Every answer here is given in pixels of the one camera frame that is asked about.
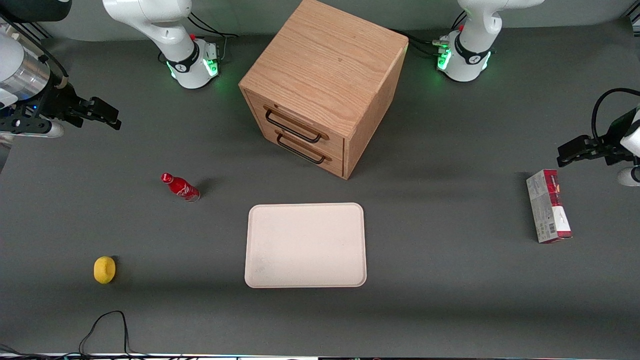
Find black metal drawer handle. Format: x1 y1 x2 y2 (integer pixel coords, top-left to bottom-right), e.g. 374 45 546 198
276 133 327 165
264 108 324 145

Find grey and red carton box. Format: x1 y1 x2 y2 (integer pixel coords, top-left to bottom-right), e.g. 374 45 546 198
526 169 574 244

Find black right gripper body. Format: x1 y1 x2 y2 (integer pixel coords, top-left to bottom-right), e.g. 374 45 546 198
29 81 85 122

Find beige plastic tray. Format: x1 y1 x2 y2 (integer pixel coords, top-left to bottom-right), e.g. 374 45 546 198
244 202 368 289

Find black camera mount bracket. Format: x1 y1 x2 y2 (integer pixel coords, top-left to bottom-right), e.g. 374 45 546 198
0 104 52 135

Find black arm base cables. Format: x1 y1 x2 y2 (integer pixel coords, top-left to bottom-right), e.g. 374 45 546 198
158 12 239 64
397 10 469 57

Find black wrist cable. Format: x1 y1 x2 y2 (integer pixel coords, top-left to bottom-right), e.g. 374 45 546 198
591 88 640 143
35 50 70 90

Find black right arm base cables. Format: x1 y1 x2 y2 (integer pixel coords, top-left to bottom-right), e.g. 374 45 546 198
158 12 239 64

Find red cola bottle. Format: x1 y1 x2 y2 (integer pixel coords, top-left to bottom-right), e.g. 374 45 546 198
160 172 201 203

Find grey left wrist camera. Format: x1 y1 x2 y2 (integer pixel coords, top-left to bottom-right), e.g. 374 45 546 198
616 166 640 187

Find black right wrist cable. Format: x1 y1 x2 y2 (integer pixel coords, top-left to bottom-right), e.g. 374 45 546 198
35 50 70 90

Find wooden drawer cabinet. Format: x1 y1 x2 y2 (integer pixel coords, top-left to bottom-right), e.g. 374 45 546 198
238 0 409 180

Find yellow lemon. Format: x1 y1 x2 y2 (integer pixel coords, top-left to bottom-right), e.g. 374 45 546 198
93 256 117 285

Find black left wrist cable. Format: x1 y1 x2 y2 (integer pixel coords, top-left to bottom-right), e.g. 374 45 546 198
591 88 640 143

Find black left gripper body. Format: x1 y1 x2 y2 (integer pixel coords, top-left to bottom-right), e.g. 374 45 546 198
594 108 640 166

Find black left arm base cables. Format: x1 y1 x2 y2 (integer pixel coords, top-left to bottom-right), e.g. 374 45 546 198
397 10 469 57

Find thin black looped cable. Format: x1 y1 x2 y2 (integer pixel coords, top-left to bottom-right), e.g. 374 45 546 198
0 310 151 360

